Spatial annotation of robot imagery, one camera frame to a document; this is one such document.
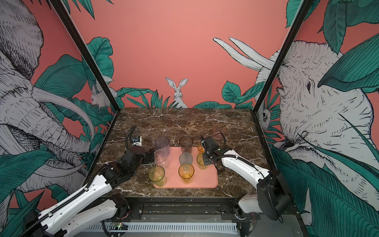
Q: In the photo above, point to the tall yellow glass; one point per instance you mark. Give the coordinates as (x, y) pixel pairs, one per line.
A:
(186, 173)

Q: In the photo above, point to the clear short glass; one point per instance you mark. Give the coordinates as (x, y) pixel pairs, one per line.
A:
(161, 158)

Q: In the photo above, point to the dark brown glass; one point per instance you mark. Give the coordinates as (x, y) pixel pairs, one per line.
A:
(186, 143)

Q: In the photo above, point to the pink glass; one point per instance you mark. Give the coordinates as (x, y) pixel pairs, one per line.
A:
(218, 130)

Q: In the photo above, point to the right black frame post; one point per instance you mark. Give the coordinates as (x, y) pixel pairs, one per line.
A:
(300, 16)

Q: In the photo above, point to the pink square tray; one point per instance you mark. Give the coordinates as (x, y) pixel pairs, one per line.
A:
(205, 177)

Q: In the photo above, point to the orange yellow glass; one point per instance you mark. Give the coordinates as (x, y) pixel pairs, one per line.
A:
(200, 148)

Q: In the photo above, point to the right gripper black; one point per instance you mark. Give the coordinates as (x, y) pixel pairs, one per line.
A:
(206, 162)

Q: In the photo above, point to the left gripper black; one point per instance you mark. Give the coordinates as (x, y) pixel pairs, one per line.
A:
(147, 160)

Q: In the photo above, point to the clear bluish tall glass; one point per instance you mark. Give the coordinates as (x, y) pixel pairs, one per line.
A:
(162, 143)

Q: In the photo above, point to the light green glass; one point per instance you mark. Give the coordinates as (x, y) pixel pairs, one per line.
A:
(200, 162)
(157, 176)

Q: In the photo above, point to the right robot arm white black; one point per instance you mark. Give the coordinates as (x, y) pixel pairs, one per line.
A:
(273, 194)

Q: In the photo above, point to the white perforated strip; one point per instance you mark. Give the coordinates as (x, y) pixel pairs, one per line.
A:
(150, 227)

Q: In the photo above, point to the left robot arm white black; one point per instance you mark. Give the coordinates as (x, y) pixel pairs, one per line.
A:
(74, 214)

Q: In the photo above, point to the left black frame post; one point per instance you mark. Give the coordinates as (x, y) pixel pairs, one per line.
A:
(63, 14)

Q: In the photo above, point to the black frame post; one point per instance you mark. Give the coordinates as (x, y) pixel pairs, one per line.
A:
(63, 14)
(300, 16)

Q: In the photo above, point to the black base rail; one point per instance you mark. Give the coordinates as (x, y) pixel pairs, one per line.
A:
(191, 205)

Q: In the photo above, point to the frosted teal glass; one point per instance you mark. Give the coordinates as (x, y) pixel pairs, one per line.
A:
(186, 158)

